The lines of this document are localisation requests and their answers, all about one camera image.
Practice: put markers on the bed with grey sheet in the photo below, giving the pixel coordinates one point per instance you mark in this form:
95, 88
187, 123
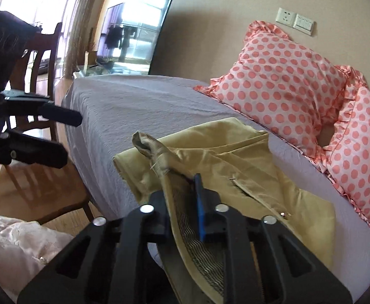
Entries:
134, 107

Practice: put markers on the yellow-green pants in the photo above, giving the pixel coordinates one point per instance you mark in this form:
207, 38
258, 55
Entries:
235, 171

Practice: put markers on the pale pink cloth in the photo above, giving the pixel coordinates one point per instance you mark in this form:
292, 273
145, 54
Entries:
17, 247

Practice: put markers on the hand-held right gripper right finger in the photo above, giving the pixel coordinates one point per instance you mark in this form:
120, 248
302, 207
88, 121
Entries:
201, 210

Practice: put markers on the glass television stand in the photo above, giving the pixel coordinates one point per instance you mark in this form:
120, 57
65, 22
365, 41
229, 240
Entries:
93, 71

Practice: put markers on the small pink polka dot pillow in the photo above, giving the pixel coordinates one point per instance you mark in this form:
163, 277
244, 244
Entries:
362, 152

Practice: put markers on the beige curtain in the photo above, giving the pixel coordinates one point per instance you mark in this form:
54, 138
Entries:
77, 28

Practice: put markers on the large pink polka dot pillow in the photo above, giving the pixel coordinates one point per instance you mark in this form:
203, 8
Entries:
276, 82

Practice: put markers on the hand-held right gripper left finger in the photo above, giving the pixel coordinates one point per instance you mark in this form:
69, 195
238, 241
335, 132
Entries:
159, 217

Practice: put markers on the flat screen television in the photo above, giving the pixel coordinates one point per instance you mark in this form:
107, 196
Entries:
134, 34

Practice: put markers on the white wall socket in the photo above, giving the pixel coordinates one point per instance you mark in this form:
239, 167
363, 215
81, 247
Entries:
285, 15

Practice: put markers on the wooden chair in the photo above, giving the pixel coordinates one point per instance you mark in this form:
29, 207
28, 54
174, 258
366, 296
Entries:
45, 190

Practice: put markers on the white light switch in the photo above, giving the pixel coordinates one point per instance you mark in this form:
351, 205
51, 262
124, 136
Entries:
304, 23

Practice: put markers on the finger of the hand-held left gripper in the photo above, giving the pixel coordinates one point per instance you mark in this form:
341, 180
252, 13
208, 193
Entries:
62, 116
40, 152

